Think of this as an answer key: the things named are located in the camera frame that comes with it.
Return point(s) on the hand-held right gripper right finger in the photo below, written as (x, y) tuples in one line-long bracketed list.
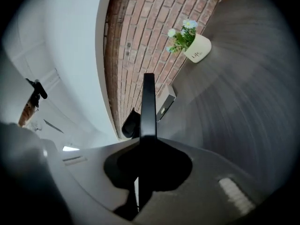
[(199, 196)]

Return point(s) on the black head camera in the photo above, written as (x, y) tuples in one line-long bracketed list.
[(41, 91)]

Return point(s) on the person's white cartoon shirt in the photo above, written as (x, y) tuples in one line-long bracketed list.
[(23, 149)]

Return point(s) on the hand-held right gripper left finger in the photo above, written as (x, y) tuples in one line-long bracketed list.
[(93, 163)]

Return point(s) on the black mesh office chair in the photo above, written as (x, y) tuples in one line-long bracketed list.
[(130, 125)]

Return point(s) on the person's face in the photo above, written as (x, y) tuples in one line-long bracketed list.
[(25, 114)]

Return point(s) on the white pot with flowers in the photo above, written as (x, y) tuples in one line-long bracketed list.
[(199, 48)]

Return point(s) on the grey box with gold clasp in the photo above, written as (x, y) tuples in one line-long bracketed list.
[(165, 99)]

